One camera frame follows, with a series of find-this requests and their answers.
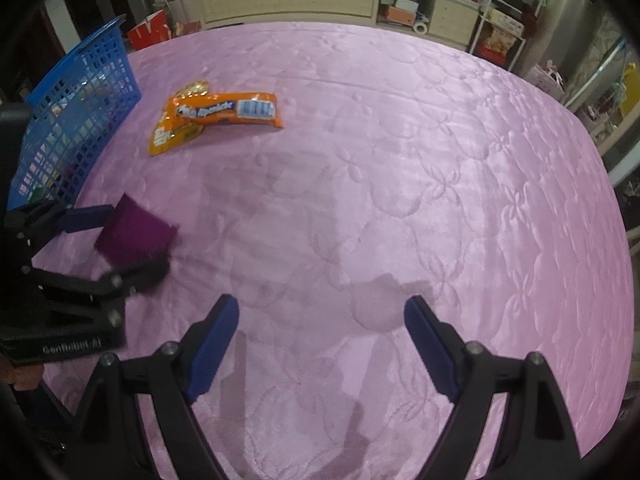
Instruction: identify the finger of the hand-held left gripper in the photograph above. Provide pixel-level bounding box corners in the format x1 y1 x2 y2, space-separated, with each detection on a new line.
2 199 116 257
20 255 171 312

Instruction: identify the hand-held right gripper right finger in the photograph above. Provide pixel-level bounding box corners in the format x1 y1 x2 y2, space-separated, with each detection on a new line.
404 295 583 480

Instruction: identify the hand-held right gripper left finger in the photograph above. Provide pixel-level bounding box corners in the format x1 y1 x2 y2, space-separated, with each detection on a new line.
65 294 240 480

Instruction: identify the dark purple snack packet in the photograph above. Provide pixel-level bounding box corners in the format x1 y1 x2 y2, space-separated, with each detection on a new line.
94 194 180 267

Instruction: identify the yellow orange cracker packet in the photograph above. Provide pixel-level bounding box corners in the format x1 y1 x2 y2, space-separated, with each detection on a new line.
147 80 211 157

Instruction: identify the blue plastic basket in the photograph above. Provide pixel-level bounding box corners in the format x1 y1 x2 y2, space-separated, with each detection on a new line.
7 14 143 211

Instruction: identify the orange candy packet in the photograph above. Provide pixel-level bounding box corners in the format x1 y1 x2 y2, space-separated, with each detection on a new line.
170 91 285 131

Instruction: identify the pink quilted tablecloth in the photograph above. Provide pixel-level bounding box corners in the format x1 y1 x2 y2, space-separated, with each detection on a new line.
30 21 632 480

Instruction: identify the red paper bag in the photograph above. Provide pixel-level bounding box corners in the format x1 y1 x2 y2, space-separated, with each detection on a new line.
127 10 173 51

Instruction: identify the pink gift bag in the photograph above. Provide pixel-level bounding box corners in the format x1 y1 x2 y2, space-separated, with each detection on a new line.
522 60 566 103

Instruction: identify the cream low cabinet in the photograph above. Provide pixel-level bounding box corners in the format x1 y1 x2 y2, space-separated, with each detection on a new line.
195 0 483 51

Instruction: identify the white wire rack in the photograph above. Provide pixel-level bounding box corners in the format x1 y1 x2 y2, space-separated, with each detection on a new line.
467 0 548 71

